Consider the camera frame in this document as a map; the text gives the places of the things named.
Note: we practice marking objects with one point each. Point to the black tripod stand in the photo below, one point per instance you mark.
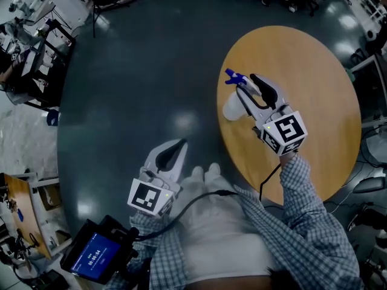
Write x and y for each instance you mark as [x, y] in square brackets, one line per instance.
[94, 20]

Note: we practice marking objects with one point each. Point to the black device blue screen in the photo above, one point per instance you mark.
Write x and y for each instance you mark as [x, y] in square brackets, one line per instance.
[96, 252]

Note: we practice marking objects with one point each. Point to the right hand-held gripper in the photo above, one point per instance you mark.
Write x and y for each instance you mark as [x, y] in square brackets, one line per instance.
[287, 128]

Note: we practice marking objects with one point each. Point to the glass-top metal frame cabinet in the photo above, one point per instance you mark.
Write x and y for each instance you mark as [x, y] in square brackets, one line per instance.
[373, 86]

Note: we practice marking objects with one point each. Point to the person's right forearm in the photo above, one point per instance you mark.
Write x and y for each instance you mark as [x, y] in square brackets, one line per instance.
[297, 186]

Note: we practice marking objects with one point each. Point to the dark blue stool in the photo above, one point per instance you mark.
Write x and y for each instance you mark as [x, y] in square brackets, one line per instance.
[53, 118]

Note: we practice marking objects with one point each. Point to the person's left forearm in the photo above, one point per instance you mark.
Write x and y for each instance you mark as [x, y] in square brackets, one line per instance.
[169, 252]

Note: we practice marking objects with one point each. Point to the white spray bottle blue nozzle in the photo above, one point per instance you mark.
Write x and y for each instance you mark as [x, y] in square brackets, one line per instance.
[232, 107]

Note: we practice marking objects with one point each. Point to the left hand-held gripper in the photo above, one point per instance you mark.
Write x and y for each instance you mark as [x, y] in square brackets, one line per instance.
[145, 196]

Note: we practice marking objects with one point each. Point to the person's legs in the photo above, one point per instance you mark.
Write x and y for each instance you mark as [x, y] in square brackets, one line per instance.
[196, 189]

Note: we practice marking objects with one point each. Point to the black open shelf rack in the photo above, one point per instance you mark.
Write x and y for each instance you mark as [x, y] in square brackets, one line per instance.
[36, 86]

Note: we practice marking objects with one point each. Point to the person's left shoe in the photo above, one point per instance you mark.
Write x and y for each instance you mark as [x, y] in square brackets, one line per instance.
[198, 172]

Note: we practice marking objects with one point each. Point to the person's shoe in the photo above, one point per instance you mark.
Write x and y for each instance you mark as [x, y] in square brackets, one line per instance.
[214, 168]
[198, 172]

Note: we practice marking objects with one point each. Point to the person's torso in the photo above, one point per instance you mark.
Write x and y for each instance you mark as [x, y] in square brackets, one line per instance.
[223, 246]

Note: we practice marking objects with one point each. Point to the round wooden table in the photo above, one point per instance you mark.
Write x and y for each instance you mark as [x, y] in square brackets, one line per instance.
[302, 65]

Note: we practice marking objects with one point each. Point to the small green object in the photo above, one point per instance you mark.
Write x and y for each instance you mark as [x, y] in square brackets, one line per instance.
[350, 72]

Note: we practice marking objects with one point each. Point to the small wooden workbench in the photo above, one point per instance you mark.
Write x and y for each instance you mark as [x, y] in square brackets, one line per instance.
[27, 210]

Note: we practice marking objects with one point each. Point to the person's right shoe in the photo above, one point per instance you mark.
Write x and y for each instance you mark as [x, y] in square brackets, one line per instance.
[214, 168]

